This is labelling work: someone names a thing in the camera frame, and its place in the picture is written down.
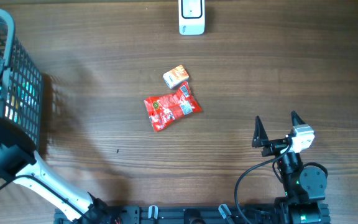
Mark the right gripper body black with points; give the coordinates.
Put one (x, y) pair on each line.
(275, 147)

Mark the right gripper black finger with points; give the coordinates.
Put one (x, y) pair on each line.
(260, 138)
(296, 120)

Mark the red snack packet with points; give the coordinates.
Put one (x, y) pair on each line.
(164, 110)

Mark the orange tissue pack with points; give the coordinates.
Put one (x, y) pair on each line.
(175, 76)

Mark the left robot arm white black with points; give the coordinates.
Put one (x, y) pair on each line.
(21, 164)

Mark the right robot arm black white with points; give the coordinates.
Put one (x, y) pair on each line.
(304, 184)

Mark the white barcode scanner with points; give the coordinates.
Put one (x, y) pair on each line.
(191, 17)

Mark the grey plastic shopping basket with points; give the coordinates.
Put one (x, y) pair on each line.
(21, 83)

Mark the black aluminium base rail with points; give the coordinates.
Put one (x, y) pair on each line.
(194, 214)

